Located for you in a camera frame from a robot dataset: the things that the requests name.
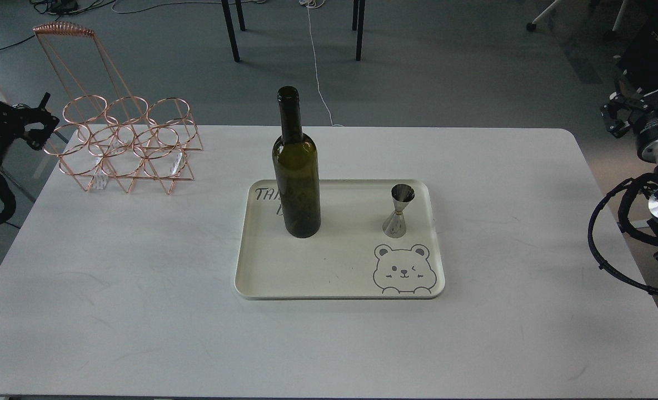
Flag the black floor cables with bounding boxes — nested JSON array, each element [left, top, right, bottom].
[[29, 0, 224, 16]]

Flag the copper wire bottle rack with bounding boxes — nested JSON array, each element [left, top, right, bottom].
[[33, 21, 204, 194]]

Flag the white floor cable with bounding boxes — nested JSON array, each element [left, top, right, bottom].
[[298, 0, 344, 127]]

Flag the dark green wine bottle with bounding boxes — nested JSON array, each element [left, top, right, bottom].
[[272, 86, 321, 238]]

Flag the steel double jigger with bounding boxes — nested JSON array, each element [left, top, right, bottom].
[[382, 184, 415, 238]]

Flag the black table legs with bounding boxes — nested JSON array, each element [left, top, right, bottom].
[[220, 1, 366, 63]]

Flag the cream bear tray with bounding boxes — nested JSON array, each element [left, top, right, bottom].
[[235, 179, 446, 299]]

